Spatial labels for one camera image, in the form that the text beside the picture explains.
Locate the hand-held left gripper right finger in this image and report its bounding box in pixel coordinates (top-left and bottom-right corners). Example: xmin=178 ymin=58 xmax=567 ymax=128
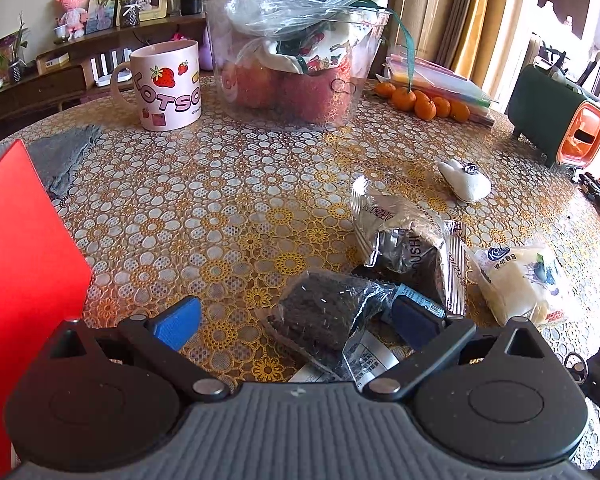
xmin=361 ymin=296 xmax=548 ymax=395

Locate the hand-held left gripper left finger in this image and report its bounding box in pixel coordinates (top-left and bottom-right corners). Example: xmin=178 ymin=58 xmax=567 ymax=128
xmin=50 ymin=296 xmax=231 ymax=402

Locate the silver snack packet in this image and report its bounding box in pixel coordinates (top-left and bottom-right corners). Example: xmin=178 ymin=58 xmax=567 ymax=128
xmin=365 ymin=220 xmax=470 ymax=317
xmin=350 ymin=175 xmax=443 ymax=261

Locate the dark seaweed snack packet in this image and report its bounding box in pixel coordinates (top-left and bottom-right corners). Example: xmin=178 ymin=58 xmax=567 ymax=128
xmin=257 ymin=270 xmax=401 ymax=383

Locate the white bread packet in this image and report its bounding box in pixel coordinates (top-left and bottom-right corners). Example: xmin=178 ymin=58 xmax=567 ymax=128
xmin=467 ymin=240 xmax=571 ymax=328

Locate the red cardboard box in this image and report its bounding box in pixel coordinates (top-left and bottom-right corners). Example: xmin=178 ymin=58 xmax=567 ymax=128
xmin=0 ymin=139 xmax=93 ymax=468

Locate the floral lace covered desktop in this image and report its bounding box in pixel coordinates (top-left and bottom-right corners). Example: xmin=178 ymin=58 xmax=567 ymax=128
xmin=10 ymin=72 xmax=600 ymax=466

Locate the white ceramic figurine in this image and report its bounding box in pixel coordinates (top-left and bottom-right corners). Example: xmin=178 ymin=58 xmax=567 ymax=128
xmin=437 ymin=158 xmax=492 ymax=204

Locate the grey cloth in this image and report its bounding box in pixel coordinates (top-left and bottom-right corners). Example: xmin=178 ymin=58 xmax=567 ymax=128
xmin=27 ymin=124 xmax=103 ymax=200

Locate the pink strawberry mug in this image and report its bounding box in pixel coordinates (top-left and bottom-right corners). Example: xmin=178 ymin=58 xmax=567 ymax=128
xmin=110 ymin=40 xmax=202 ymax=132

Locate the clear plastic container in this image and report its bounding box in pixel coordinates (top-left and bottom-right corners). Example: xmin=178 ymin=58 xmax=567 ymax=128
xmin=202 ymin=2 xmax=391 ymax=133

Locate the stack of coloured folders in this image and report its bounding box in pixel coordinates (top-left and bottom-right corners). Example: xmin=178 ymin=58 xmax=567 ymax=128
xmin=377 ymin=52 xmax=498 ymax=128

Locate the white router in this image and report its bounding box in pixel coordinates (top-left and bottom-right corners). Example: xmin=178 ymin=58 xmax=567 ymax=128
xmin=87 ymin=49 xmax=133 ymax=88

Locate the wooden television cabinet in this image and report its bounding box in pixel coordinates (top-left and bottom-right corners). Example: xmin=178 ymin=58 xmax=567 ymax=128
xmin=0 ymin=12 xmax=208 ymax=133

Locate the long green leaf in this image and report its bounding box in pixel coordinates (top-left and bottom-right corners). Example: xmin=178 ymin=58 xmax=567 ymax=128
xmin=382 ymin=7 xmax=417 ymax=92

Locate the printed white pouch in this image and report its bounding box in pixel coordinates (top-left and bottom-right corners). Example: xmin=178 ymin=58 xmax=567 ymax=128
xmin=257 ymin=22 xmax=371 ymax=75

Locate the small white box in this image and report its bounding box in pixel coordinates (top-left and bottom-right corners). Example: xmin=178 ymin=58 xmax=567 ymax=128
xmin=36 ymin=52 xmax=71 ymax=73

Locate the yellow curtain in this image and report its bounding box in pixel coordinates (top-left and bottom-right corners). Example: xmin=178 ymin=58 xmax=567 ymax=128
xmin=395 ymin=0 xmax=541 ymax=91

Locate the small standing picture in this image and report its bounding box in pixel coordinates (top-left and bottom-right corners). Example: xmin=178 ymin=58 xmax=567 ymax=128
xmin=86 ymin=0 xmax=118 ymax=33

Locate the pink plush doll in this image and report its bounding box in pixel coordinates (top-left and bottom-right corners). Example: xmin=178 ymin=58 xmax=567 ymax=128
xmin=55 ymin=0 xmax=90 ymax=41

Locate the metal wire ring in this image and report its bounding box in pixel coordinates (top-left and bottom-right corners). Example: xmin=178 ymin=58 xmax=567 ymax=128
xmin=562 ymin=351 xmax=588 ymax=386

